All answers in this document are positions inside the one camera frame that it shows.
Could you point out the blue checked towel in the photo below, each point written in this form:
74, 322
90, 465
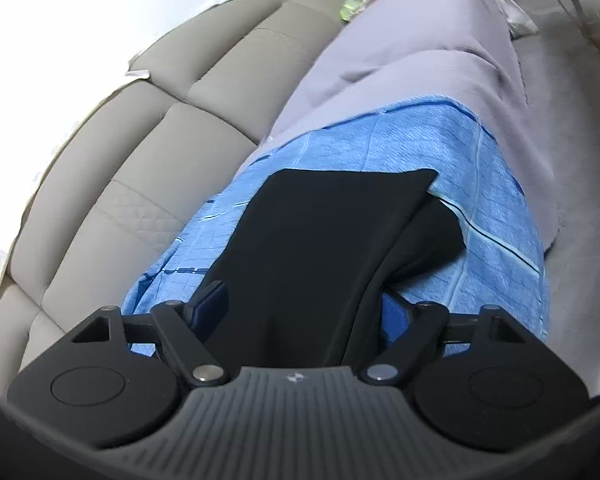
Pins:
405, 155

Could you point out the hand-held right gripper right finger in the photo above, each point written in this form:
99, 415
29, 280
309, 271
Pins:
395, 312

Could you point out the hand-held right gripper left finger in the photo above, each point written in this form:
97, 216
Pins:
211, 306

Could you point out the beige leather sofa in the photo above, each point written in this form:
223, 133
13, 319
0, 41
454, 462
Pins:
145, 135

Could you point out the black pants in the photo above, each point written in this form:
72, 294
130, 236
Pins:
310, 255

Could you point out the grey blanket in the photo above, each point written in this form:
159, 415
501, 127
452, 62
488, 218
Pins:
405, 30

